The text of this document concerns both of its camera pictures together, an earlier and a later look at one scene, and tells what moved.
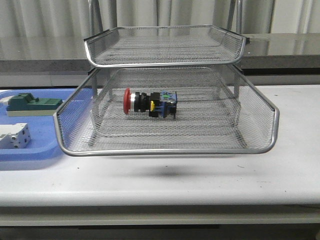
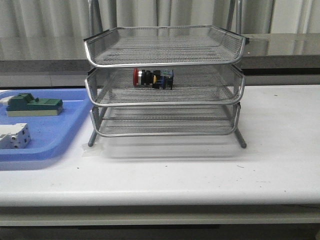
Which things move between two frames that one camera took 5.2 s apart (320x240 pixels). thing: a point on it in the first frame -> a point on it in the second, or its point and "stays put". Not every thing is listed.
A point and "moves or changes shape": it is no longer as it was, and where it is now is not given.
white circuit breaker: [15, 136] stays put
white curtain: [70, 18] stays put
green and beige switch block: [25, 105] stays put
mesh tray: [165, 111] moves or changes shape
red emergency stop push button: [162, 104] -> [162, 79]
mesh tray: [168, 45] stays put
